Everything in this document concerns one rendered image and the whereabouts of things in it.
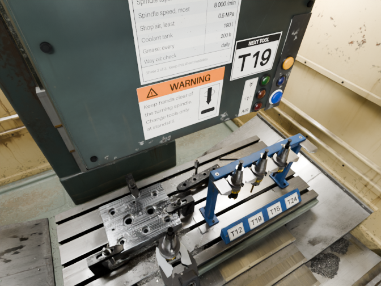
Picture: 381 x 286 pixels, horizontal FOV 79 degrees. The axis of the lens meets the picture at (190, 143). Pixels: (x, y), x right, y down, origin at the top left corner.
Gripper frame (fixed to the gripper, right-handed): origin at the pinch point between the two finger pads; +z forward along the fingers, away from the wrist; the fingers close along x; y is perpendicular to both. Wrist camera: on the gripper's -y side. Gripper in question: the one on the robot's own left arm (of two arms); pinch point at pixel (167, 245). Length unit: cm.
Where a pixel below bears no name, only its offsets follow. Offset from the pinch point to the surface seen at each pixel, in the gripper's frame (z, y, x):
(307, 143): 9, -6, 70
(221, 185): 9.0, -3.0, 25.5
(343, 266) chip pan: -35, 49, 83
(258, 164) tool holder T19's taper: 8.1, -8.1, 40.5
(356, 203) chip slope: -17, 29, 102
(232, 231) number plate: 0.3, 23.5, 31.3
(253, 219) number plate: 0.0, 22.9, 42.7
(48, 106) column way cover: 67, -12, -21
